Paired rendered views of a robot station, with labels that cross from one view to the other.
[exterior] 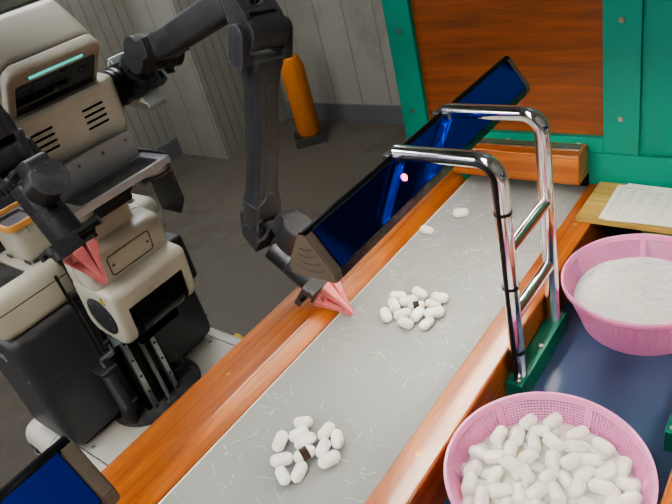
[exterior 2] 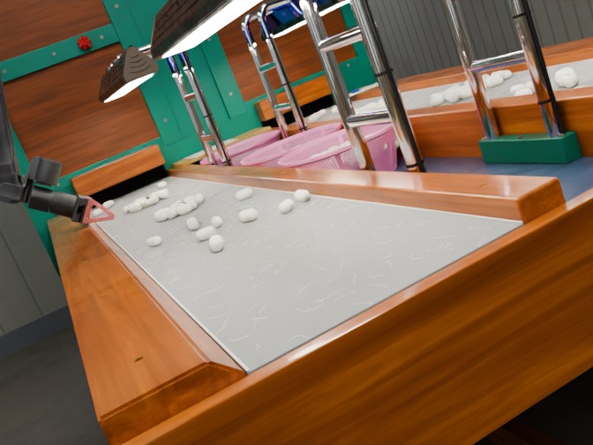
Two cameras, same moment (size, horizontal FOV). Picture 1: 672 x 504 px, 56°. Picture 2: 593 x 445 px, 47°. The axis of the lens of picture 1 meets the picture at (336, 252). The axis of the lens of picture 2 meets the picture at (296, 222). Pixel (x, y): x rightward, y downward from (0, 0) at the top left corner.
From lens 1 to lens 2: 1.46 m
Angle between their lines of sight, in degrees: 60
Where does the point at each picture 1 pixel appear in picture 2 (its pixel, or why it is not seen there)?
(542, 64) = (106, 107)
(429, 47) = (22, 124)
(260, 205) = (12, 160)
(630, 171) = (183, 150)
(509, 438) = not seen: hidden behind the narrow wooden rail
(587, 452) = not seen: hidden behind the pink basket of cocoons
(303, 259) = (134, 64)
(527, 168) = (131, 167)
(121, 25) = not seen: outside the picture
